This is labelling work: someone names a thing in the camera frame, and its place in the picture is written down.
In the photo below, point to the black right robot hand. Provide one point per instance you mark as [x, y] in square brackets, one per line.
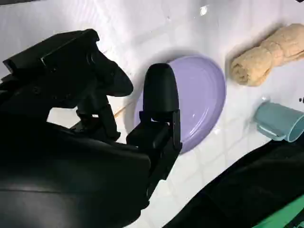
[59, 171]

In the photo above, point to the lilac plate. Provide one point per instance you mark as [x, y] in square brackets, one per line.
[202, 99]

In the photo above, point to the black backdrop cloth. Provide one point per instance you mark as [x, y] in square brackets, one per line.
[237, 190]

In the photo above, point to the pale green mug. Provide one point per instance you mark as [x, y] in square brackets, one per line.
[278, 120]

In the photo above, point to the green cloth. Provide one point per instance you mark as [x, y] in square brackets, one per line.
[286, 213]

